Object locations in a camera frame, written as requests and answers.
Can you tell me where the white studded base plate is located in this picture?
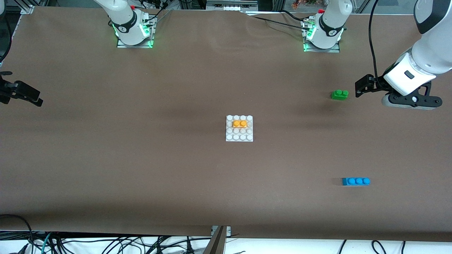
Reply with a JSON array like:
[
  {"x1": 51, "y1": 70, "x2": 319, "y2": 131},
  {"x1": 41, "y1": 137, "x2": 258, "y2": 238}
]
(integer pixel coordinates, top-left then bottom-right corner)
[{"x1": 225, "y1": 115, "x2": 254, "y2": 142}]

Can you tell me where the blue three-stud block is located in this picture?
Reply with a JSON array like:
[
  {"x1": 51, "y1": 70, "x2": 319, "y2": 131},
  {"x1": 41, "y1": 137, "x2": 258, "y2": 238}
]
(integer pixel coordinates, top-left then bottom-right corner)
[{"x1": 342, "y1": 177, "x2": 371, "y2": 187}]

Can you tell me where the orange background object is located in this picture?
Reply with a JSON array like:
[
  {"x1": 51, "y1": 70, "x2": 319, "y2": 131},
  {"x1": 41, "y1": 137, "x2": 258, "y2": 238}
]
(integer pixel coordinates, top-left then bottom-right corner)
[{"x1": 292, "y1": 0, "x2": 318, "y2": 9}]

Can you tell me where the brown table cover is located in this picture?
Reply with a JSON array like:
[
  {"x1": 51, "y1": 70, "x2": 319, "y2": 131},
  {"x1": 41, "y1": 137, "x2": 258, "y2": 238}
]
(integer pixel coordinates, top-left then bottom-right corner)
[{"x1": 0, "y1": 6, "x2": 452, "y2": 242}]

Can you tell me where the aluminium profile leg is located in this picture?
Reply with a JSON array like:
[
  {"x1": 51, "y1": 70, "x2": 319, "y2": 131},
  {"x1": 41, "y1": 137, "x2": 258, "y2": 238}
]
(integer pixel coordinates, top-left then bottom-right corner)
[{"x1": 203, "y1": 226, "x2": 232, "y2": 254}]

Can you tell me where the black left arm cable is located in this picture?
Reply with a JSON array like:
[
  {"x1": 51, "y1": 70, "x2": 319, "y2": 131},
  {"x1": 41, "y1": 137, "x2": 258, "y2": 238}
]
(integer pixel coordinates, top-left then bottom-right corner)
[{"x1": 368, "y1": 0, "x2": 385, "y2": 85}]

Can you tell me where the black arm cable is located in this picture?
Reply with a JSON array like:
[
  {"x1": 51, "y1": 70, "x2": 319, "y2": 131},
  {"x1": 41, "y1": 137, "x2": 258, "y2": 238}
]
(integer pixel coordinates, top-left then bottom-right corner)
[
  {"x1": 0, "y1": 14, "x2": 13, "y2": 66},
  {"x1": 368, "y1": 0, "x2": 385, "y2": 85}
]

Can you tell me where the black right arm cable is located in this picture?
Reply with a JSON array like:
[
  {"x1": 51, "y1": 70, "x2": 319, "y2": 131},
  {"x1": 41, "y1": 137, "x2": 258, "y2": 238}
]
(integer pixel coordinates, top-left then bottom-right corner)
[{"x1": 0, "y1": 14, "x2": 13, "y2": 66}]

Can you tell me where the short black cable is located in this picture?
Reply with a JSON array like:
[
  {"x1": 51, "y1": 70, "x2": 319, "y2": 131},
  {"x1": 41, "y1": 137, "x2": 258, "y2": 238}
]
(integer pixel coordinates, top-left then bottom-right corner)
[{"x1": 281, "y1": 10, "x2": 309, "y2": 21}]

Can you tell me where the long black cable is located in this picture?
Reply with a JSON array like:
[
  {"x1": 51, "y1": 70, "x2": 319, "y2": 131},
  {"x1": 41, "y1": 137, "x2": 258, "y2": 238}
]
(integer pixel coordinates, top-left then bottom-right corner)
[{"x1": 251, "y1": 16, "x2": 311, "y2": 32}]

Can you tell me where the black looped floor cable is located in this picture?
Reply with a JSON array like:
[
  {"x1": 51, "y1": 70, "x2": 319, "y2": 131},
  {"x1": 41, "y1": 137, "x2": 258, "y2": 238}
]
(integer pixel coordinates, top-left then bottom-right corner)
[{"x1": 0, "y1": 214, "x2": 34, "y2": 254}]

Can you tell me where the teal floor cable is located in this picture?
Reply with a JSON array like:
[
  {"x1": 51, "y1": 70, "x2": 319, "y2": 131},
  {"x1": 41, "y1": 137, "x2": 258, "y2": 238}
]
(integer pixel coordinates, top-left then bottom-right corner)
[{"x1": 40, "y1": 232, "x2": 53, "y2": 254}]

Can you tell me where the black base cable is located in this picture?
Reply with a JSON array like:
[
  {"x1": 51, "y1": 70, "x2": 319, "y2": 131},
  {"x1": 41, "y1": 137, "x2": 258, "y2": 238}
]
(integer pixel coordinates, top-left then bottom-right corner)
[{"x1": 147, "y1": 9, "x2": 172, "y2": 28}]

